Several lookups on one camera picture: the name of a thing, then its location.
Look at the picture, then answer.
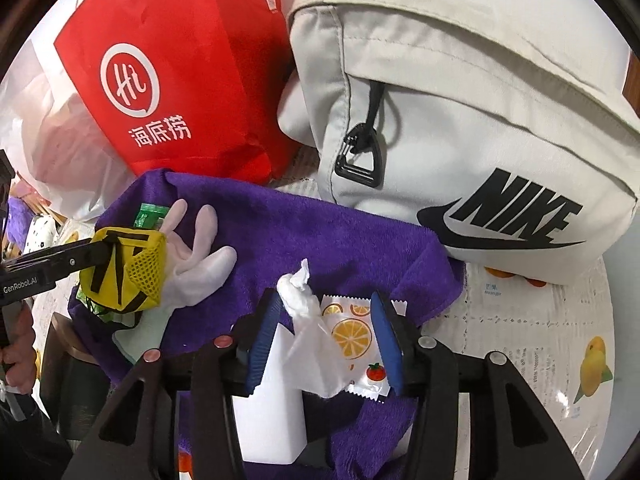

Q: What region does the beige backpack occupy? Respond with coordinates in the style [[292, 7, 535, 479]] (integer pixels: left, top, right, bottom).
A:
[[276, 0, 640, 287]]

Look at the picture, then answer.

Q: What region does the person's left hand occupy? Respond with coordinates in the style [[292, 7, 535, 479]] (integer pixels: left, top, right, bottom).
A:
[[0, 304, 40, 392]]

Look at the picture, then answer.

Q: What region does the white glove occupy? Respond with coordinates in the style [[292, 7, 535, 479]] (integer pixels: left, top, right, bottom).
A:
[[112, 199, 238, 363]]

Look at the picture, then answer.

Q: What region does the red paper bag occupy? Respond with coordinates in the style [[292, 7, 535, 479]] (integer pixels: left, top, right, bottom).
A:
[[52, 0, 301, 186]]

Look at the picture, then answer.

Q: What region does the dark brown furniture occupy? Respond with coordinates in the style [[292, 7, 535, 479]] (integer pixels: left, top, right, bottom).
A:
[[39, 312, 112, 441]]

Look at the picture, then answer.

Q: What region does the wooden door frame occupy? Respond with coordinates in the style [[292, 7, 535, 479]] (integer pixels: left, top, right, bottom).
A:
[[621, 54, 640, 108]]

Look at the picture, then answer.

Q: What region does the white foam block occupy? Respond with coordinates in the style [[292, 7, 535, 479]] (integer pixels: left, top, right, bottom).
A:
[[235, 324, 311, 466]]

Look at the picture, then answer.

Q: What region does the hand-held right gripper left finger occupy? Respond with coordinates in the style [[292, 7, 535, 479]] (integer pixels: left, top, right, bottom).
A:
[[62, 290, 284, 480]]

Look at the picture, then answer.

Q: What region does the fruit print tablecloth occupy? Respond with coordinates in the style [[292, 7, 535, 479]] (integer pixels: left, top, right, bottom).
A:
[[30, 147, 618, 480]]

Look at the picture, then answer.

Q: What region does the orange print wipe packet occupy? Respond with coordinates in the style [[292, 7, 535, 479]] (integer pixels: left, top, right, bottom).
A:
[[320, 294, 408, 401]]

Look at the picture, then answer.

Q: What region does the yellow mesh pouch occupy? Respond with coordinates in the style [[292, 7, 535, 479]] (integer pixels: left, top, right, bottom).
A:
[[80, 226, 167, 313]]

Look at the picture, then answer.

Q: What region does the purple towel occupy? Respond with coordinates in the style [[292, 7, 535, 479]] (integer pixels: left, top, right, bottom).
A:
[[67, 167, 466, 480]]

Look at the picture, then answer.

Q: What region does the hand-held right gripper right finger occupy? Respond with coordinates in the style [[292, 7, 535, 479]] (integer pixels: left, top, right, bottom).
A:
[[370, 291, 584, 480]]

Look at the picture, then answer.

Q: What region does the white plastic bag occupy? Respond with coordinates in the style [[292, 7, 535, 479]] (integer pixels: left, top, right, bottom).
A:
[[0, 35, 136, 223]]

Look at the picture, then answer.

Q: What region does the white tissue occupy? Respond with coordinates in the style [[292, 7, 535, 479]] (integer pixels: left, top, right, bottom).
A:
[[276, 258, 351, 400]]

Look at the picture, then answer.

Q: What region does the purple plush item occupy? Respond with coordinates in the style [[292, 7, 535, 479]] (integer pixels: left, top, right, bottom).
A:
[[7, 197, 36, 251]]

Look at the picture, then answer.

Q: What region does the white spotted item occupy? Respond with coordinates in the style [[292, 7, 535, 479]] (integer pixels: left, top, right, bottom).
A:
[[25, 215, 60, 257]]

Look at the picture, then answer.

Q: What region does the green packet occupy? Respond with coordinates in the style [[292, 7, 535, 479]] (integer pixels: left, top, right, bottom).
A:
[[131, 202, 169, 234]]

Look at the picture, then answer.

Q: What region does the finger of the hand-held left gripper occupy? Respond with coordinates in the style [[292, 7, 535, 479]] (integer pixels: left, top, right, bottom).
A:
[[27, 237, 118, 282]]

